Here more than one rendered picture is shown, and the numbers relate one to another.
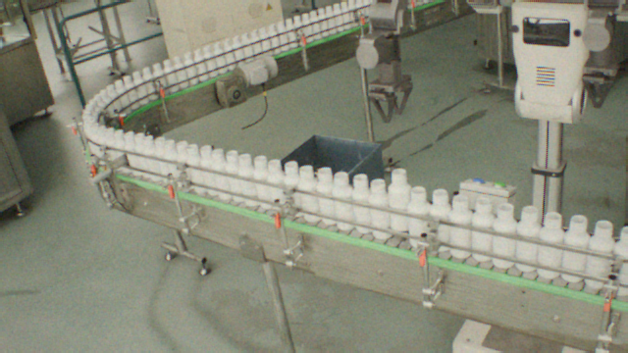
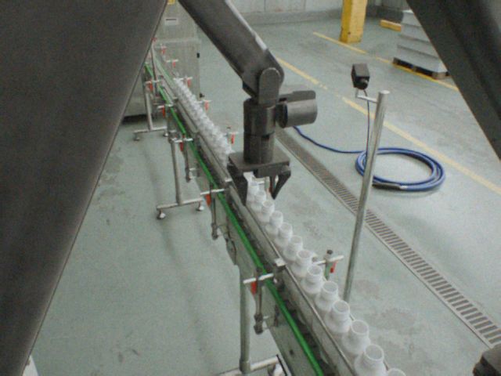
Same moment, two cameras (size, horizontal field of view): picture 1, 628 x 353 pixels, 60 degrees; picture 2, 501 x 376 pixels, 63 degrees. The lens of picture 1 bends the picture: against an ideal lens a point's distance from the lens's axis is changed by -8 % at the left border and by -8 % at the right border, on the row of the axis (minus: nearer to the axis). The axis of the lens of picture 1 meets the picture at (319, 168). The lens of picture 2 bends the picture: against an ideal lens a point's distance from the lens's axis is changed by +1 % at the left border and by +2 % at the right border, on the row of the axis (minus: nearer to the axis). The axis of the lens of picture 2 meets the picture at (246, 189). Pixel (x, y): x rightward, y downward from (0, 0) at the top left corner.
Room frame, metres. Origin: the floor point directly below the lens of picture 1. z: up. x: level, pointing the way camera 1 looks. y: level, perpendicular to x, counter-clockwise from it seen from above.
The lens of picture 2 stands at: (1.70, -0.32, 1.83)
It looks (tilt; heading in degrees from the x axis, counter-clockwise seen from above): 32 degrees down; 212
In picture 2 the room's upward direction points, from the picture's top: straight up
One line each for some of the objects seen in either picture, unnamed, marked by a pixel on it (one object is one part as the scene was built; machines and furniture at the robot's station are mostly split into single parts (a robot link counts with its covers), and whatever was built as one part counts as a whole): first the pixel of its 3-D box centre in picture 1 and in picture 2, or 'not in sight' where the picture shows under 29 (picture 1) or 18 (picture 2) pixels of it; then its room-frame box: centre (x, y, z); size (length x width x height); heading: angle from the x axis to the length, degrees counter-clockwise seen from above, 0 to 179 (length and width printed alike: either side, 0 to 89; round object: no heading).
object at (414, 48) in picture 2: not in sight; (449, 41); (-5.68, -1.14, 0.42); 1.23 x 1.04 x 0.83; 143
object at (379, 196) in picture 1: (381, 209); not in sight; (1.33, -0.15, 1.08); 0.06 x 0.06 x 0.17
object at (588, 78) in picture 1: (599, 86); (267, 179); (1.11, -0.64, 1.44); 0.07 x 0.07 x 0.09; 52
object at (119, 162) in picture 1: (118, 189); not in sight; (1.95, 0.77, 0.96); 0.23 x 0.10 x 0.27; 142
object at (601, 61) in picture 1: (601, 53); (259, 147); (1.13, -0.65, 1.51); 0.10 x 0.07 x 0.07; 142
